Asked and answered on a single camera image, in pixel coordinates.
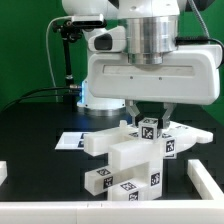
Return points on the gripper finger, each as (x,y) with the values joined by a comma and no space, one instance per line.
(164,121)
(134,112)

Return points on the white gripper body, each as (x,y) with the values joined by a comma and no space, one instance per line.
(188,75)

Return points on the white marker cube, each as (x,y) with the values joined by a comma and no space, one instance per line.
(148,129)

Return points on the white chair back frame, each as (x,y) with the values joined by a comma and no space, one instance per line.
(176,139)

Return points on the white chair seat block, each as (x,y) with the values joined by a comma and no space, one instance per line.
(134,170)

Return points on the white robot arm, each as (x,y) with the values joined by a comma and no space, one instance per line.
(135,54)

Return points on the white small block left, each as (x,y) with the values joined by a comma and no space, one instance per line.
(3,171)

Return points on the white marker base plate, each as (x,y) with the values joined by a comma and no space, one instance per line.
(71,141)

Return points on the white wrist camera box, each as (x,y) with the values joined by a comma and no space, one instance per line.
(113,40)

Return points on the black camera on stand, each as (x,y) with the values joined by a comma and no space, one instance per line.
(71,31)

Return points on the white border wall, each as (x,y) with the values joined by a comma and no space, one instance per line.
(209,209)

